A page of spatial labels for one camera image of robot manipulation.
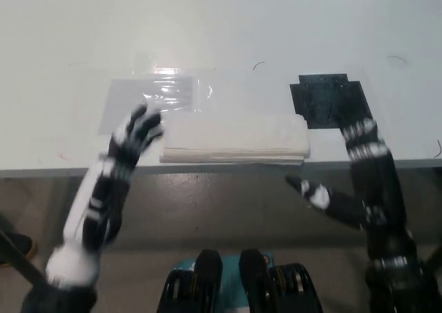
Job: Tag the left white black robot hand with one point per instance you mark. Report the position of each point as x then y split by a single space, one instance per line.
119 161

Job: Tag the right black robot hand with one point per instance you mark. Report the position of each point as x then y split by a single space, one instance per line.
376 188

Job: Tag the white napkin stack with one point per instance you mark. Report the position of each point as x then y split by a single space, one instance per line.
238 137

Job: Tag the clear plastic bag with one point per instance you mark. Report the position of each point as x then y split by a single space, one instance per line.
121 99

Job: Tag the black square marker patch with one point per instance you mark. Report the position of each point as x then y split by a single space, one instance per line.
321 99

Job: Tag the dark shoe with tan sole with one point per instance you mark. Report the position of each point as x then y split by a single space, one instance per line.
17 244

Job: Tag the clear plastic film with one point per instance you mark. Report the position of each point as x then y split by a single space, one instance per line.
235 88

